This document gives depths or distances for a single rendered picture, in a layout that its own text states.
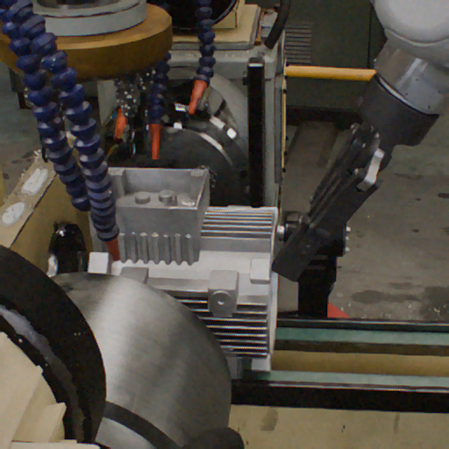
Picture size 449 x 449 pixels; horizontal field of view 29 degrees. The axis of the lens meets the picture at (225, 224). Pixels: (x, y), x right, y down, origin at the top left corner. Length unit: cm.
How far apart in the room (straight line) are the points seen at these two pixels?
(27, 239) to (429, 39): 50
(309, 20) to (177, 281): 314
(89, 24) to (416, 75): 31
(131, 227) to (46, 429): 55
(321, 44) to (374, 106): 322
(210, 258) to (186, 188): 11
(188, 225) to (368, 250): 66
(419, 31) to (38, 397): 35
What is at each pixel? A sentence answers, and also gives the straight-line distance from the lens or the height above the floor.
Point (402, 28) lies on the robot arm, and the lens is 60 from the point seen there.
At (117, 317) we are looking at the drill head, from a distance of 72.
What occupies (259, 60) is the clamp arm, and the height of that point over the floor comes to 125.
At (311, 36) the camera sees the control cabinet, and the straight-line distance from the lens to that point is 402.
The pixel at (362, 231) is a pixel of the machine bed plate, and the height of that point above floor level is 80.
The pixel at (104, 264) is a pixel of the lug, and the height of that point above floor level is 108.
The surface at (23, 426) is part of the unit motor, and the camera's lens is 40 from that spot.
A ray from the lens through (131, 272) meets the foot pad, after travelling 94.
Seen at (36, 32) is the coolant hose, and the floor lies 138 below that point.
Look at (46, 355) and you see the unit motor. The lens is 42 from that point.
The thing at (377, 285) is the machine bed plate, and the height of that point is 80.
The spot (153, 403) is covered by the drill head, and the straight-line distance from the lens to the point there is 66.
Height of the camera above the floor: 156
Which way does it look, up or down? 28 degrees down
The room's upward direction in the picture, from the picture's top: 2 degrees counter-clockwise
